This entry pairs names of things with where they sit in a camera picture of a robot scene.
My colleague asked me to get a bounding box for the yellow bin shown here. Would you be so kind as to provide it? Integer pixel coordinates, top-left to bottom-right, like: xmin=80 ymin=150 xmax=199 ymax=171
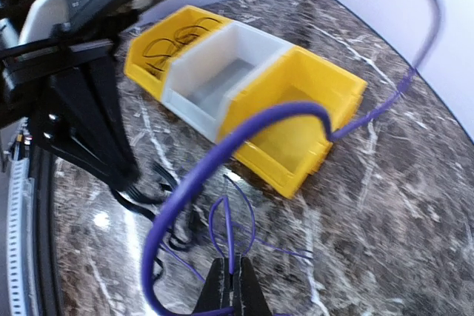
xmin=218 ymin=47 xmax=367 ymax=198
xmin=124 ymin=5 xmax=232 ymax=101

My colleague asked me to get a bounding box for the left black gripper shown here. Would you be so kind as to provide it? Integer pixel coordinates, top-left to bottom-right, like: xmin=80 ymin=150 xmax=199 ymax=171
xmin=1 ymin=40 xmax=139 ymax=191

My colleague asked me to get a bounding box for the white slotted cable duct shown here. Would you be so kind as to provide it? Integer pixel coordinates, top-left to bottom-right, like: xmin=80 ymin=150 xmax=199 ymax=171
xmin=6 ymin=138 xmax=35 ymax=315

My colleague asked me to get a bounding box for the white plastic bin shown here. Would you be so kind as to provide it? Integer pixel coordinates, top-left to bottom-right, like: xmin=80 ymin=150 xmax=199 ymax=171
xmin=161 ymin=21 xmax=292 ymax=143

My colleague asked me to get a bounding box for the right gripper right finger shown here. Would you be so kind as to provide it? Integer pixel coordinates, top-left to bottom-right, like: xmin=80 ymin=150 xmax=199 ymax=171
xmin=233 ymin=255 xmax=273 ymax=316

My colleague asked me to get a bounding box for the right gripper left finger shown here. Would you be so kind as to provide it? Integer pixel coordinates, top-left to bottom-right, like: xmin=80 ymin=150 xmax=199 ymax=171
xmin=193 ymin=258 xmax=233 ymax=316

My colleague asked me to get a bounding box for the yellow bin near front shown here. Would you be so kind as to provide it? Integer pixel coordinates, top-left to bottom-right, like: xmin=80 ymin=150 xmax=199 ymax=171
xmin=124 ymin=5 xmax=232 ymax=101

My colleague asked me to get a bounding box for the thick black cable bundle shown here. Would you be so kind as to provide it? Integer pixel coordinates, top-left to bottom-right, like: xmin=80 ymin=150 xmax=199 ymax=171
xmin=113 ymin=162 xmax=193 ymax=250

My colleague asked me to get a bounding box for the yellow bin near back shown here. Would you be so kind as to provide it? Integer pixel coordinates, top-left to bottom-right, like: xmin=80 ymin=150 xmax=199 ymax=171
xmin=218 ymin=47 xmax=367 ymax=198

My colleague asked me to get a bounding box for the black front rail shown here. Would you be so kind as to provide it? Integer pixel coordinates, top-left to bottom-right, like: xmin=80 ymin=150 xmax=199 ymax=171
xmin=29 ymin=147 xmax=64 ymax=315

